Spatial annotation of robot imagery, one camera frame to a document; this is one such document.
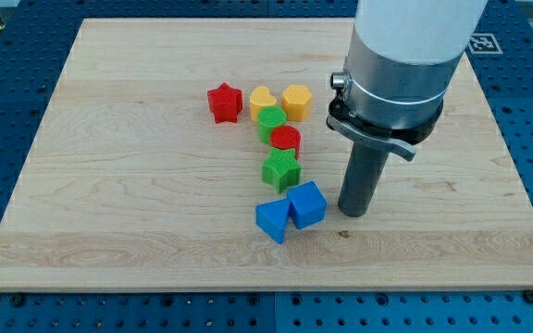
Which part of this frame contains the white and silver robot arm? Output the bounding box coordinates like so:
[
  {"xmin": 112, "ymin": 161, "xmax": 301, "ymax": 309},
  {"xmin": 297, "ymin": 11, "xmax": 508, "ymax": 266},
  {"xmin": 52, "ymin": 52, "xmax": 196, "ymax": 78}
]
[{"xmin": 327, "ymin": 0, "xmax": 487, "ymax": 161}]

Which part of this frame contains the light wooden board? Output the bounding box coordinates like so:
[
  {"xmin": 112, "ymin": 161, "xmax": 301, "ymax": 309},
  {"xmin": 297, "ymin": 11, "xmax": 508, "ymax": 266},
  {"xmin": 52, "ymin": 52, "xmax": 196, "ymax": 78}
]
[{"xmin": 0, "ymin": 18, "xmax": 533, "ymax": 292}]

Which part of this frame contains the green star block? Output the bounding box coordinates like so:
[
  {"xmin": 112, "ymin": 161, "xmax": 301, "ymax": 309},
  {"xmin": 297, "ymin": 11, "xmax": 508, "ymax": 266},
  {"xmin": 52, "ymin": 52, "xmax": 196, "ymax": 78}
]
[{"xmin": 261, "ymin": 147, "xmax": 302, "ymax": 193}]

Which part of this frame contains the red cylinder block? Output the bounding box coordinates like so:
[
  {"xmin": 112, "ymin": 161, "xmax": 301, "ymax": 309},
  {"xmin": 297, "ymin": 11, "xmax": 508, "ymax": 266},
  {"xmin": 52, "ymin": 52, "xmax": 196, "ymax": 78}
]
[{"xmin": 270, "ymin": 125, "xmax": 302, "ymax": 159}]

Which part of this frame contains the green cylinder block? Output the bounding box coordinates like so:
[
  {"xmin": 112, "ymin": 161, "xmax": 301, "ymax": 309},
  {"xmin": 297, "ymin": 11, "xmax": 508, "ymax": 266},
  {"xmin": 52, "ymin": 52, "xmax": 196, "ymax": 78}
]
[{"xmin": 257, "ymin": 105, "xmax": 287, "ymax": 143}]

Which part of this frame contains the blue triangle block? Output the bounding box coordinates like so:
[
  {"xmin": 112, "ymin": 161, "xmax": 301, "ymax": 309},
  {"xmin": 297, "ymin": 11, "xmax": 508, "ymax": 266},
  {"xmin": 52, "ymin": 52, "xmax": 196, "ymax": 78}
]
[{"xmin": 255, "ymin": 199, "xmax": 291, "ymax": 244}]

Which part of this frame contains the blue cube block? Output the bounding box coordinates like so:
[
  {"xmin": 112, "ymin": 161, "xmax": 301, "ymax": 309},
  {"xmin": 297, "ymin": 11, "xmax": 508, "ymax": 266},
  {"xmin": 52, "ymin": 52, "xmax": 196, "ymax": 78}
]
[{"xmin": 287, "ymin": 181, "xmax": 328, "ymax": 229}]

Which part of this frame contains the yellow heart block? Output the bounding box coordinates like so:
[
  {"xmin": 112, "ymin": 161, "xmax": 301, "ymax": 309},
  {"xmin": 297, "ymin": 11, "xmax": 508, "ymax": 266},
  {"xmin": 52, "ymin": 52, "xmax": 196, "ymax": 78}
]
[{"xmin": 249, "ymin": 86, "xmax": 278, "ymax": 122}]

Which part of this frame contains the yellow hexagon block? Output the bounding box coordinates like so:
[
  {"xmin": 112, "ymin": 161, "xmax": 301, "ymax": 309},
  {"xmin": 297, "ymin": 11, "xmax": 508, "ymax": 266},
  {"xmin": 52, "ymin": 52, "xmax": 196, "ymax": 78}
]
[{"xmin": 281, "ymin": 84, "xmax": 313, "ymax": 121}]

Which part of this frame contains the red star block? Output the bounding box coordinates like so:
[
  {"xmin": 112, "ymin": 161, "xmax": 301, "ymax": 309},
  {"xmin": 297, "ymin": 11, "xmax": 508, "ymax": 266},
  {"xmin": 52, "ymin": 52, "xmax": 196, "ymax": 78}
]
[{"xmin": 207, "ymin": 82, "xmax": 243, "ymax": 124}]

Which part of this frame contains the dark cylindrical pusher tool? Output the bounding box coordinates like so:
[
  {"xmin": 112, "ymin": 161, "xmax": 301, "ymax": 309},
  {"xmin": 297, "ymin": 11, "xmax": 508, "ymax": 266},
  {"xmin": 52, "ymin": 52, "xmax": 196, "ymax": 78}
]
[{"xmin": 338, "ymin": 143, "xmax": 388, "ymax": 217}]

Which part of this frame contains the white fiducial marker tag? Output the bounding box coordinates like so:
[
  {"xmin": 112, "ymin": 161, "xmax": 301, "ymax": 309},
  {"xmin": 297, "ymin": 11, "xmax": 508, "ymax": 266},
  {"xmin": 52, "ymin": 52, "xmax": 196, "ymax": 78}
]
[{"xmin": 468, "ymin": 32, "xmax": 502, "ymax": 55}]

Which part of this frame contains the blue perforated table plate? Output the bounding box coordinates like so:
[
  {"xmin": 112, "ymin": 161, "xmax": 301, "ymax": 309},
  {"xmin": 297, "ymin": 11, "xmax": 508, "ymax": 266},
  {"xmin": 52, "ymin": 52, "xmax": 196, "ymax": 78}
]
[{"xmin": 0, "ymin": 0, "xmax": 533, "ymax": 332}]

